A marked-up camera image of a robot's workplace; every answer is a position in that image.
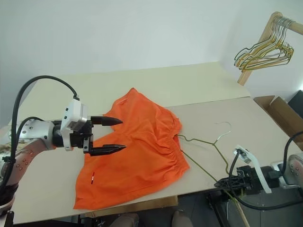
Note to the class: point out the orange shorts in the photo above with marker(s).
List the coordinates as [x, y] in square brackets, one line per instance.
[132, 156]

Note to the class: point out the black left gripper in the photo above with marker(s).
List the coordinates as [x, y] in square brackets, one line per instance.
[80, 137]

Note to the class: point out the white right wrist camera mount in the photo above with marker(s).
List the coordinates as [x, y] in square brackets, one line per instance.
[256, 165]

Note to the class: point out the black table frame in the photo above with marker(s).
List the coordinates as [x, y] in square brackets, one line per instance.
[217, 208]

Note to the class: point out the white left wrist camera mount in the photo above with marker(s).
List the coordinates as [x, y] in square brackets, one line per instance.
[71, 113]

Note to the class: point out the light wooden clothes rack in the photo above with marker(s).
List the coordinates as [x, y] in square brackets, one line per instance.
[245, 76]

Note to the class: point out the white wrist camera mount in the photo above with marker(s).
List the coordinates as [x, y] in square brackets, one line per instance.
[71, 113]
[256, 165]

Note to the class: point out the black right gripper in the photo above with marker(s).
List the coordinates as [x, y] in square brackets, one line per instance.
[251, 182]

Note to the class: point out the light wooden floor bar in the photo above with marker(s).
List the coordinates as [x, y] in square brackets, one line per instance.
[242, 215]

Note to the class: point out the brown cardboard box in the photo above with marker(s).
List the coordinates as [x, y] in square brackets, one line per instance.
[281, 113]

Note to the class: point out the black box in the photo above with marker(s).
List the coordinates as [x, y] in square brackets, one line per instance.
[297, 100]

